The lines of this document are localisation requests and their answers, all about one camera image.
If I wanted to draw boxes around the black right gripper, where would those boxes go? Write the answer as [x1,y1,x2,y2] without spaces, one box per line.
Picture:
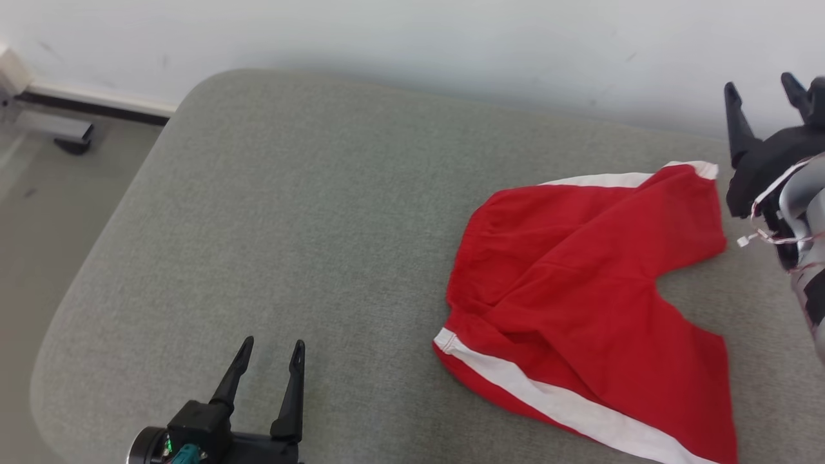
[723,72,825,218]

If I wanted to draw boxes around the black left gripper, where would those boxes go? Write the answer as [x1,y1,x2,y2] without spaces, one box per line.
[209,336,307,464]

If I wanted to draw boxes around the red shorts white stripe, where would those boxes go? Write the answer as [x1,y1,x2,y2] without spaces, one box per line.
[432,160,739,464]

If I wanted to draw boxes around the grey metal furniture foot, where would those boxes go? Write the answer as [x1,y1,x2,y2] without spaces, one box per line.
[0,89,95,156]

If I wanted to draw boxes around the white and black baseboard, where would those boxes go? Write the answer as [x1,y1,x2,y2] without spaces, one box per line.
[0,44,179,128]

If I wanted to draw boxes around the right thin white red wires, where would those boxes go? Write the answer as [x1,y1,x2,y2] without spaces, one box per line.
[737,155,825,249]

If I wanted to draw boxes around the left teal cable connector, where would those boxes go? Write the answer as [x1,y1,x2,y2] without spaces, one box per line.
[170,443,209,464]

